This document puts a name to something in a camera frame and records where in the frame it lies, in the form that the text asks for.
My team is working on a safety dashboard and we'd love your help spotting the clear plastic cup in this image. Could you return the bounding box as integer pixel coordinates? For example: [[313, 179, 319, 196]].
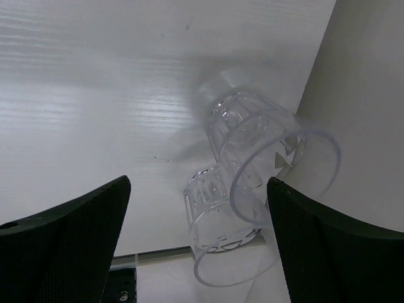
[[205, 91, 342, 225], [183, 166, 279, 287]]

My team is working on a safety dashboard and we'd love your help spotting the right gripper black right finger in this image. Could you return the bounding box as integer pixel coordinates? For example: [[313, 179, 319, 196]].
[[267, 177, 403, 302]]

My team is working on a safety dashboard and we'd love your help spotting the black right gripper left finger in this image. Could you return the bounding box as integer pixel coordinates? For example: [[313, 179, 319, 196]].
[[1, 175, 131, 302]]

